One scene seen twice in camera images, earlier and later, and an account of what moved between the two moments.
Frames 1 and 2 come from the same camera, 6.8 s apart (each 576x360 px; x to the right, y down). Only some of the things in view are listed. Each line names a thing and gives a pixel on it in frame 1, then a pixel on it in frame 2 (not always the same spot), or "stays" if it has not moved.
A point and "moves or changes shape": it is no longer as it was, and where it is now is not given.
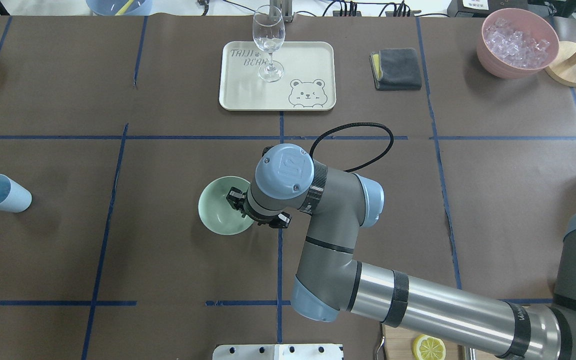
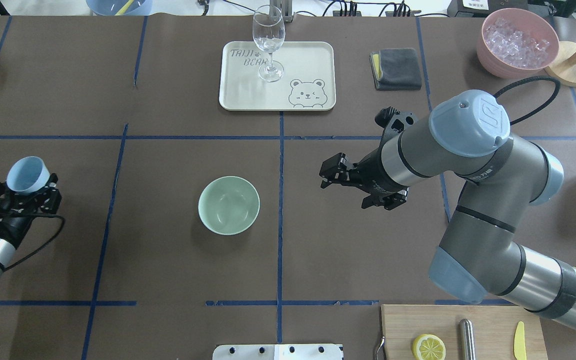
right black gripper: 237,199 to 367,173
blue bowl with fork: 119,7 stays
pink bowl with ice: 516,43 stays
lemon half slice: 427,347 stays
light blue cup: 1,192 moves or changes shape
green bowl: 216,211 stays
